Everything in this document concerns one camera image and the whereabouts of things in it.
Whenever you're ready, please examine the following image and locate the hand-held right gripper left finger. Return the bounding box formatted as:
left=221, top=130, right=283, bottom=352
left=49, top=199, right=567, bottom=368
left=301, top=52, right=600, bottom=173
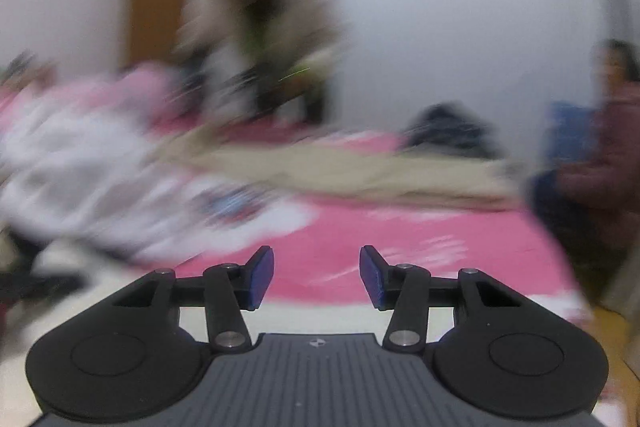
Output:
left=107, top=246, right=275, bottom=353

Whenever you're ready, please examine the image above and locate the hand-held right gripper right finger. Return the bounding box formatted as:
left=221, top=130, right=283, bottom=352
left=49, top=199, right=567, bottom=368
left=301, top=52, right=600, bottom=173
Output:
left=360, top=245, right=531, bottom=353

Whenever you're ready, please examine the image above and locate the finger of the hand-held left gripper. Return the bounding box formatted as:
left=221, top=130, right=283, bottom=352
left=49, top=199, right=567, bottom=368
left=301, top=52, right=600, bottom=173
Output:
left=0, top=271, right=88, bottom=308

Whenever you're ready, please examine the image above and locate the pile of unfolded clothes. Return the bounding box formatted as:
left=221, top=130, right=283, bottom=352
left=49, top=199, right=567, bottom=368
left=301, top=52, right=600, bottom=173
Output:
left=0, top=77, right=321, bottom=268

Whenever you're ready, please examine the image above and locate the stack of folded clothes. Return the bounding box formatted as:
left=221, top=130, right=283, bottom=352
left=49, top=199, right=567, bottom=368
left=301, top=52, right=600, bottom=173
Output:
left=402, top=104, right=506, bottom=160

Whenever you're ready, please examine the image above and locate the beige garment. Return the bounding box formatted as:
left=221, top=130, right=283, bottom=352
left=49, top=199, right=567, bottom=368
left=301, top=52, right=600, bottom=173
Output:
left=155, top=127, right=521, bottom=212

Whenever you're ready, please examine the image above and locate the pink quilt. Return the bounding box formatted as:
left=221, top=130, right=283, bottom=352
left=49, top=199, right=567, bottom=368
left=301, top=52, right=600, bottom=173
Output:
left=0, top=62, right=186, bottom=132

